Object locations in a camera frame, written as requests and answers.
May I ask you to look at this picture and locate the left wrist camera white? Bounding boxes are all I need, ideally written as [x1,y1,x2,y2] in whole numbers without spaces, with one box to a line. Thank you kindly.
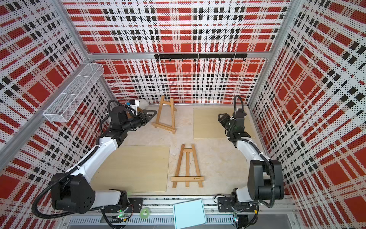
[126,100,140,111]

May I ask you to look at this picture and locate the plywood board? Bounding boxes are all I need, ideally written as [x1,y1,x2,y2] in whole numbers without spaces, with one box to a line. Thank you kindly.
[90,145,170,193]
[193,107,256,140]

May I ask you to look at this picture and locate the light blue plate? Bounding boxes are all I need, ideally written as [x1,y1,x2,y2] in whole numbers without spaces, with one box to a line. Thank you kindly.
[173,199,207,229]

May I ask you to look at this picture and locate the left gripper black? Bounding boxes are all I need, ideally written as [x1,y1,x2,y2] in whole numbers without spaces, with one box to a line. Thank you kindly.
[122,110,157,132]

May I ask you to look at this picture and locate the black hook rail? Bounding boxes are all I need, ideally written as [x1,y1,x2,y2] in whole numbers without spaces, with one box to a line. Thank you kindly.
[154,53,248,61]

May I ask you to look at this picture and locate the plush toy brown white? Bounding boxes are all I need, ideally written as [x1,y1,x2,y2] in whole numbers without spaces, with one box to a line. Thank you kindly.
[138,99,149,110]

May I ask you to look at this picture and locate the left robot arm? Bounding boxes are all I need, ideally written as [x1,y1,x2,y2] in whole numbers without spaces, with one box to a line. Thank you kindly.
[31,100,157,219]

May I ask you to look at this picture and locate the wooden easel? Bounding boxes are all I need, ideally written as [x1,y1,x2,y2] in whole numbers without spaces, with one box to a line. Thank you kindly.
[153,95,177,134]
[171,144,205,189]

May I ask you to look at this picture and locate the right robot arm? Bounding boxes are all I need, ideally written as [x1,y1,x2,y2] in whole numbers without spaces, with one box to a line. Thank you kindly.
[218,95,285,212]

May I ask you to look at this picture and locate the green tape roll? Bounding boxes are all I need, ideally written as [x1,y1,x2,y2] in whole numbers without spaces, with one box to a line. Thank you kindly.
[139,207,151,219]

